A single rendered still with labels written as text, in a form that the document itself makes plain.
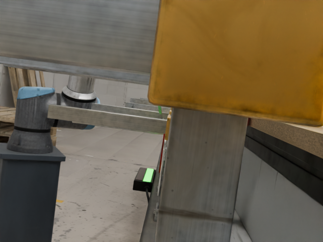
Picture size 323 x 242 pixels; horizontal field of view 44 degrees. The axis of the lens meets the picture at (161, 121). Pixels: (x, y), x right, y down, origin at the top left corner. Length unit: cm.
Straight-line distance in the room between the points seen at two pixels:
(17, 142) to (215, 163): 160
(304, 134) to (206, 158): 38
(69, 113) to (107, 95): 818
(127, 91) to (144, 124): 812
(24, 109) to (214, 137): 158
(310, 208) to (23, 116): 133
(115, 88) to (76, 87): 735
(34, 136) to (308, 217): 131
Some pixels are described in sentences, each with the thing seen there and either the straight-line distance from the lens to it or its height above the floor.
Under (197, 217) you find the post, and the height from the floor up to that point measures 87.
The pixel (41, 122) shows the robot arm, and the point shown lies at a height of 73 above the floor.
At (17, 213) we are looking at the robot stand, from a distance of 178.
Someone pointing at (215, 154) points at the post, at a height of 90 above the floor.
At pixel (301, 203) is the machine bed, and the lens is 67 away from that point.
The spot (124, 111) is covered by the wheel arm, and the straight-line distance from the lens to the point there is 141.
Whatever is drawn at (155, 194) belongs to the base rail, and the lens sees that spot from 89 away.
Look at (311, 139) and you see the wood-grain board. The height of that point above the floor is 89.
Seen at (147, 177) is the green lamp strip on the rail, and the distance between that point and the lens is 104.
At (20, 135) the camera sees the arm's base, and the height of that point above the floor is 67.
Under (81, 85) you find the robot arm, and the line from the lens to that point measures 172.
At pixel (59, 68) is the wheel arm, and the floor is 93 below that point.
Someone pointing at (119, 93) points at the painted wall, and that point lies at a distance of 905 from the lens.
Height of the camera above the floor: 93
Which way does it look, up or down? 4 degrees down
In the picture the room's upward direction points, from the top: 8 degrees clockwise
